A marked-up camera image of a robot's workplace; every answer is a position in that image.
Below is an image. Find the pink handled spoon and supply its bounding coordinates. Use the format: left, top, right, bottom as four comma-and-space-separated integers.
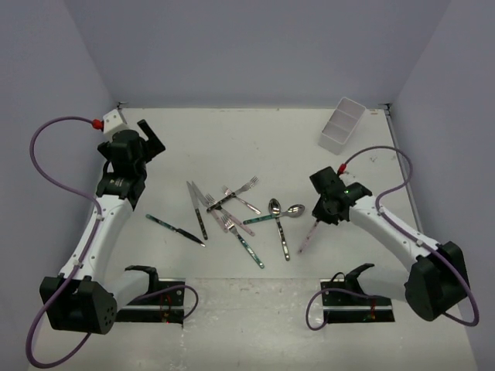
298, 219, 319, 254

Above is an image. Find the green handled spoon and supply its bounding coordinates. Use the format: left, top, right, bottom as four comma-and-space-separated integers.
242, 204, 306, 225

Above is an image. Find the black handled spoon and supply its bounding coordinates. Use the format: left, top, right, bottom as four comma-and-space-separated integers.
268, 198, 290, 261

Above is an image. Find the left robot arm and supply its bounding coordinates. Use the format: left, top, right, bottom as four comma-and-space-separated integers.
39, 120, 166, 335

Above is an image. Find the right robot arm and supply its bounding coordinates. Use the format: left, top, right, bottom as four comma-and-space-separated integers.
309, 167, 479, 326

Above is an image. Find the white divided utensil container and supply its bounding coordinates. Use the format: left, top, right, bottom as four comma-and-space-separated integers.
318, 97, 367, 155

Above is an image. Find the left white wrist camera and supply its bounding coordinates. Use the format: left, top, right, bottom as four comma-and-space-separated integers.
103, 108, 128, 139

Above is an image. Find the black handled knife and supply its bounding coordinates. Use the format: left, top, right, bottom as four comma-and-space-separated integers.
186, 182, 208, 240

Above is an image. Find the pink handled knife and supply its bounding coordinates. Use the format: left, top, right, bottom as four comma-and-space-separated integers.
191, 182, 228, 233

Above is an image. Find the green handled knife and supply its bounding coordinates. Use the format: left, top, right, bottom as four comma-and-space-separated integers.
145, 214, 206, 247

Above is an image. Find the black handled fork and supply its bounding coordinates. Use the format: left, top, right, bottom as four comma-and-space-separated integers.
207, 176, 258, 213

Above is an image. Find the pink handled fork upper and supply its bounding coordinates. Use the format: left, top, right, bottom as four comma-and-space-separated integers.
221, 185, 261, 215

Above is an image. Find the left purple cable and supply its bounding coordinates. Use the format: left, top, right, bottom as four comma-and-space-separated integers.
25, 116, 200, 369

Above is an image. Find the purple cable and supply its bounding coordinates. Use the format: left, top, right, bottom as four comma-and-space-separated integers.
25, 116, 200, 369
304, 145, 480, 332

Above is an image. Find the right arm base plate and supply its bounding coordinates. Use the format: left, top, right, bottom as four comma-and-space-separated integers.
321, 292, 395, 324

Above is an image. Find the green handled fork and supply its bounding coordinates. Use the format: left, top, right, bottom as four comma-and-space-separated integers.
221, 216, 265, 269

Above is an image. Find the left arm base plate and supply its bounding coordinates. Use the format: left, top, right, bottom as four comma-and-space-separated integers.
116, 288, 185, 325

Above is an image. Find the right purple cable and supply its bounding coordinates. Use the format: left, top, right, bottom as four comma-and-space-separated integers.
304, 145, 480, 332

